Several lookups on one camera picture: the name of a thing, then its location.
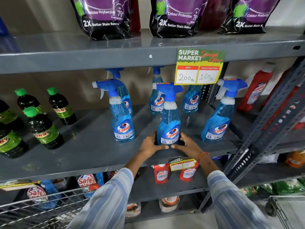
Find person's left hand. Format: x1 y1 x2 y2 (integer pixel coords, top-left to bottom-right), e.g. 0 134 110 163
139 132 169 160

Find person's right hand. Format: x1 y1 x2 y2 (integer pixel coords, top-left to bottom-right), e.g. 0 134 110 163
171 132 203 162

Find blue glass cleaner sprayer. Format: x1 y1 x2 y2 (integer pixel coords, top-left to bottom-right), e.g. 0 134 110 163
156 82 184 149

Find person's right forearm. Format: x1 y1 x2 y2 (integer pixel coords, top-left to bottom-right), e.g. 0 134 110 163
198 153 272 229

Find person's left forearm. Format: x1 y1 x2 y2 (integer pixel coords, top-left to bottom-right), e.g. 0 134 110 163
66 154 153 229

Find small yellow price tag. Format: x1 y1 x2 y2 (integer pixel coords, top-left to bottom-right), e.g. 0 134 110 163
169 158 197 172

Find small red cleaner bottle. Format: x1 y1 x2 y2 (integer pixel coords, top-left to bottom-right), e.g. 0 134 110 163
179 162 200 182
153 164 170 184

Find orange thread wristband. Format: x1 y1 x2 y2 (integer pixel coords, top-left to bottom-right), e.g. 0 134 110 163
197 152 210 163

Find cluster of blue spray bottles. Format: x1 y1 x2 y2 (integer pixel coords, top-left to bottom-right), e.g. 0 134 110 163
92 66 248 143

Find white orange cleaner bottle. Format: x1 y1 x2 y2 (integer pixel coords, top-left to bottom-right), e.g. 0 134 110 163
159 196 180 213
125 202 142 218

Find grey metal shelf rack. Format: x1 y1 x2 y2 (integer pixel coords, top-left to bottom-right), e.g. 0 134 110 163
0 26 305 224

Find large green price sign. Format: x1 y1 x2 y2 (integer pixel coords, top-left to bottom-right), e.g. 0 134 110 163
174 48 226 86

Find blue white detergent pouch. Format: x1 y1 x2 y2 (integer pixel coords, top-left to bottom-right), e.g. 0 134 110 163
26 180 63 211
76 173 101 199

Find tall red cleaner bottle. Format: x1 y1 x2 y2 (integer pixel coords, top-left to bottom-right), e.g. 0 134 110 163
261 68 305 130
238 62 275 112

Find dark bottle with green cap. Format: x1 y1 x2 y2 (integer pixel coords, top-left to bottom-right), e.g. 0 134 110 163
0 100 24 131
47 87 77 126
0 123 29 159
14 88 46 115
23 106 64 150

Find green packets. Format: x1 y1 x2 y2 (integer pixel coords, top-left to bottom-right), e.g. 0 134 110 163
240 177 305 198

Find purple black detergent pouch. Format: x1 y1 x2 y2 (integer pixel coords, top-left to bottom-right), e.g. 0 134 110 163
69 0 134 41
149 0 210 38
217 0 283 35

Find dark red pouch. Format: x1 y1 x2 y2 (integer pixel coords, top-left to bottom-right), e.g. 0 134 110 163
129 0 141 34
200 0 235 31

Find yellow shelf label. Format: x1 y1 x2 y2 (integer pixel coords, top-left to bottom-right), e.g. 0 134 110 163
0 180 40 191

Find wire shopping cart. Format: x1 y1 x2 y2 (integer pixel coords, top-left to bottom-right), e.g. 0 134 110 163
0 186 92 229
265 195 305 229

